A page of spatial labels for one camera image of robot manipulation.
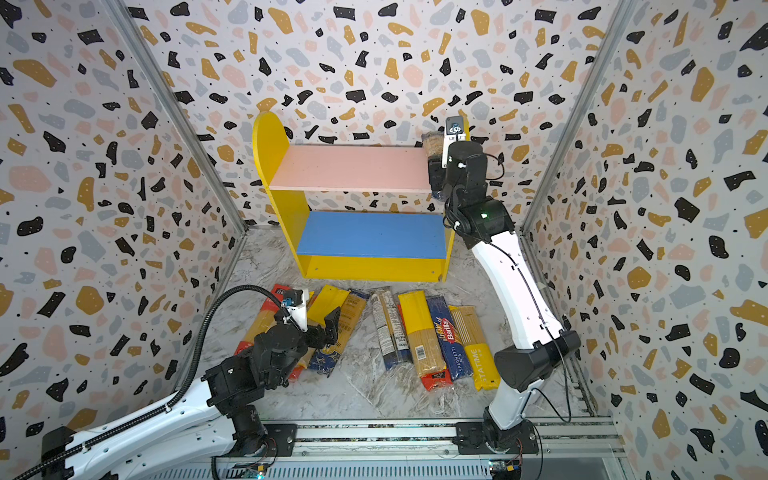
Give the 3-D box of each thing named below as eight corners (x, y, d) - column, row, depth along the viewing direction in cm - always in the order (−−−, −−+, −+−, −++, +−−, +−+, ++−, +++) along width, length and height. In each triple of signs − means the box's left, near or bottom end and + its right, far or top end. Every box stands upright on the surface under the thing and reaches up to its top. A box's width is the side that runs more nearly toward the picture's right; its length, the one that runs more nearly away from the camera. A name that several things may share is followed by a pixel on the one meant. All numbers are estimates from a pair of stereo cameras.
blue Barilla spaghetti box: (451, 381, 85) (453, 376, 82) (427, 302, 102) (428, 296, 99) (471, 376, 86) (474, 372, 83) (444, 299, 102) (445, 293, 99)
